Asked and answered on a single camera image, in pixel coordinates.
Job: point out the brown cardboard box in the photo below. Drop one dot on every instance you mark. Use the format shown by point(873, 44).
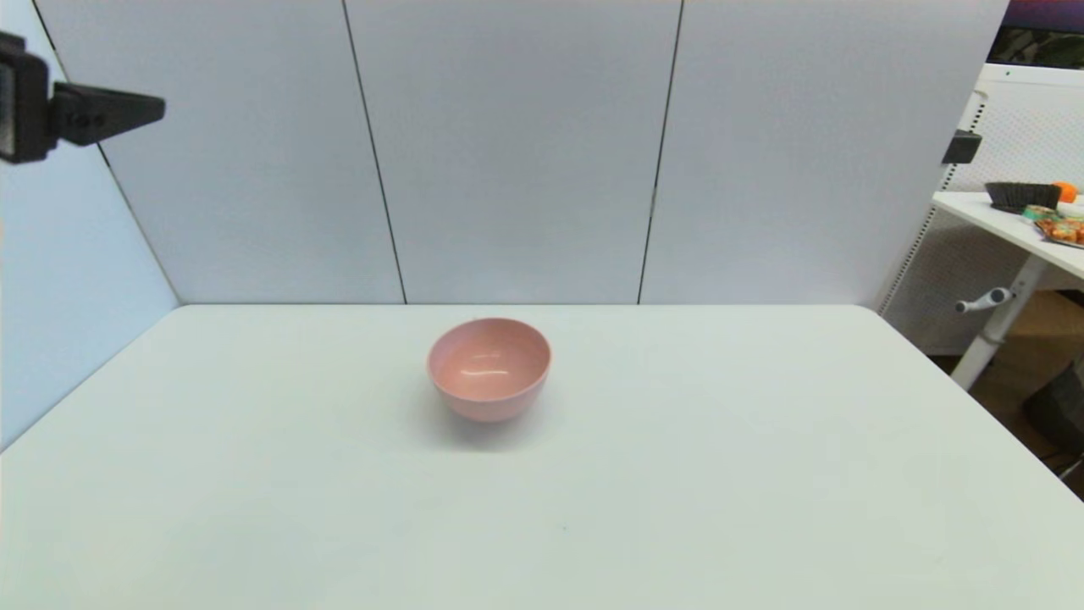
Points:
point(1046, 326)

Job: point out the green snack packet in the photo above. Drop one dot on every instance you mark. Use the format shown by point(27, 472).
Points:
point(1038, 213)

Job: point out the pink plastic bowl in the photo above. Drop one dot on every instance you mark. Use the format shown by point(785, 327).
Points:
point(489, 370)

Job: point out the black woven basket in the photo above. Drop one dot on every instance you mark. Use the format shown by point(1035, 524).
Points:
point(1020, 196)

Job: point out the small black box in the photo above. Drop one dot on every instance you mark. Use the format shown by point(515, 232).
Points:
point(960, 148)

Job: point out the white height-adjustable desk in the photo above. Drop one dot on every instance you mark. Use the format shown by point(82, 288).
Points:
point(999, 216)

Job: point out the white perforated pegboard panel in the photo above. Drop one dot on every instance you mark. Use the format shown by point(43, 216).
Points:
point(1020, 127)

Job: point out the orange snack packet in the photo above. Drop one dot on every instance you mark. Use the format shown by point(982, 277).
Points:
point(1064, 230)

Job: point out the orange fruit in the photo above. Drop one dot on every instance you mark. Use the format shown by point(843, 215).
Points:
point(1065, 191)

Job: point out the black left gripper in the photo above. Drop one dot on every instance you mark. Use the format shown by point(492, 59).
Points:
point(30, 106)

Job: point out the black bag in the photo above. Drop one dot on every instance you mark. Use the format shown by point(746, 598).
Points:
point(1059, 411)

